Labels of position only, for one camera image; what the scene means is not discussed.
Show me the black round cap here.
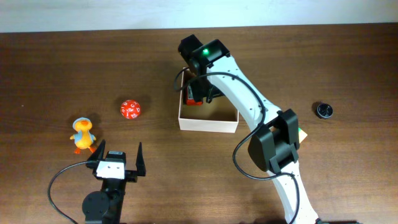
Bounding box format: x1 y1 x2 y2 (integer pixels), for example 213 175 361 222
316 103 333 119

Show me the colourful puzzle cube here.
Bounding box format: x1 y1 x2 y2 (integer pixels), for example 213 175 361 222
298 128 308 143

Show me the red letter ball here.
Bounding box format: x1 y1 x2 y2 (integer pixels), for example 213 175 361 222
120 100 141 119

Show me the orange plush duck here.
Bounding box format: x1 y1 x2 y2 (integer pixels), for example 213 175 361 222
70 117 96 154

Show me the red toy car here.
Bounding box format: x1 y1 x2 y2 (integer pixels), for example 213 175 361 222
185 85 203 106

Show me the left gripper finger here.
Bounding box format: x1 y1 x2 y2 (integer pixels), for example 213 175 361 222
136 142 146 171
88 139 106 161

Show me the white cardboard box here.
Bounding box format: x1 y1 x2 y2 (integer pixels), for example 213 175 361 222
178 67 240 134

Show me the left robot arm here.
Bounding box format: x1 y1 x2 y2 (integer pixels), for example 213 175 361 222
82 141 146 224

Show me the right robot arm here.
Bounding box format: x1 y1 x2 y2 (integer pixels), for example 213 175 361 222
175 35 321 223

